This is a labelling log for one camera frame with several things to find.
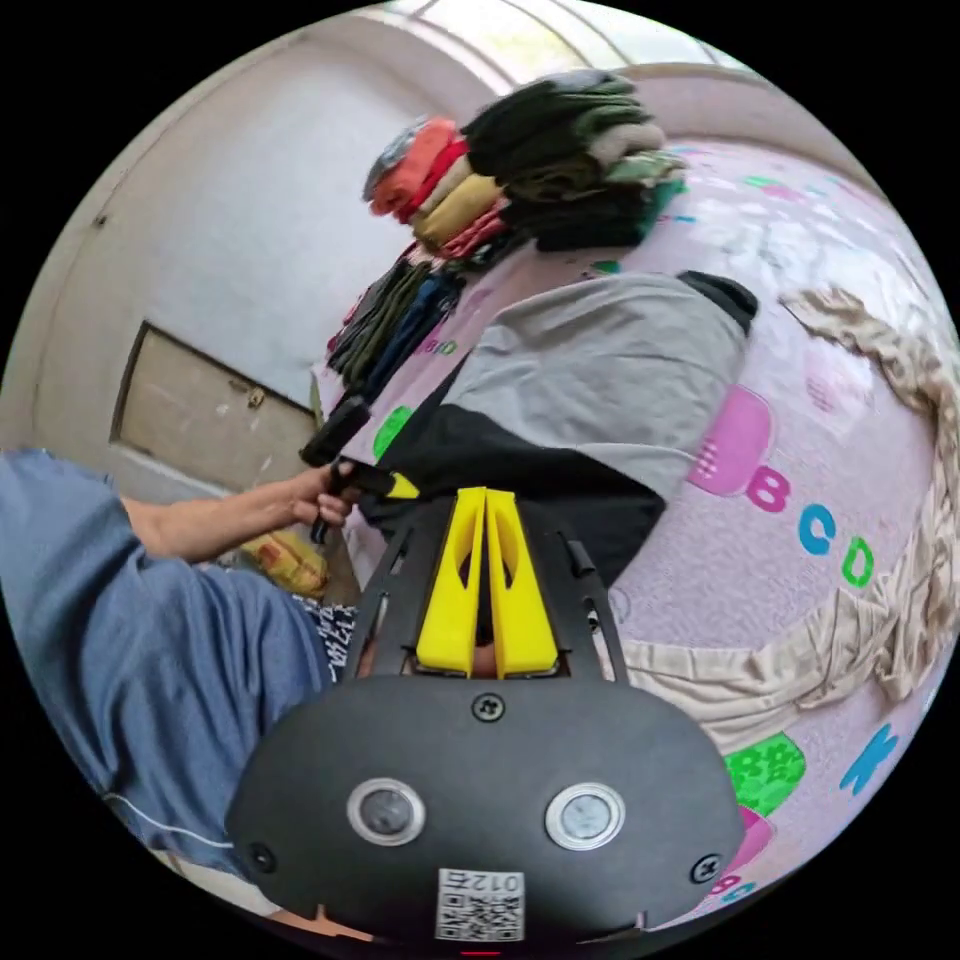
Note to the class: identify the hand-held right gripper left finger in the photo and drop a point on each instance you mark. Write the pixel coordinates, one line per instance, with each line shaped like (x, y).
(450, 600)

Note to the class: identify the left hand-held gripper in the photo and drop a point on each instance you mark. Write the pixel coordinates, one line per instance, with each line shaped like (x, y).
(364, 480)

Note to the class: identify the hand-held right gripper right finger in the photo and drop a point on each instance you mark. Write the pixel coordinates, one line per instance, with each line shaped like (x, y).
(525, 615)

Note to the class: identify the black and grey jacket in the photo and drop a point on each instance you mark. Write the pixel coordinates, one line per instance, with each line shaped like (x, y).
(600, 375)

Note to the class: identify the person's left forearm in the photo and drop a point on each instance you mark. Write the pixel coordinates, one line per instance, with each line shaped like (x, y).
(217, 521)

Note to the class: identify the person's left hand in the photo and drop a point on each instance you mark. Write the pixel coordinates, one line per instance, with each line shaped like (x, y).
(315, 499)

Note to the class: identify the yellow bag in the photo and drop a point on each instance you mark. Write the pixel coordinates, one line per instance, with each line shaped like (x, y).
(289, 562)

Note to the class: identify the bed with pink printed sheet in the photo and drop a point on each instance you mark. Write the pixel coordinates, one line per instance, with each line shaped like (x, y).
(720, 570)

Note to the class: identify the beige cupboard door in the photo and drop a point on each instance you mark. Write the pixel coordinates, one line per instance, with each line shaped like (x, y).
(195, 405)

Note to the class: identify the person's body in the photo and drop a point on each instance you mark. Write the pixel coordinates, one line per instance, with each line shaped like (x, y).
(127, 637)

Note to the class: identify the beige garment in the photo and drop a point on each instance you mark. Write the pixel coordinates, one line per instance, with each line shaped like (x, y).
(847, 637)

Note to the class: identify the pile of clothes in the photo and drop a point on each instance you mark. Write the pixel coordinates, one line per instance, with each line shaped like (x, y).
(555, 165)

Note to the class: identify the window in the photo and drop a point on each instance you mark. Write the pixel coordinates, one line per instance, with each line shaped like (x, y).
(570, 30)

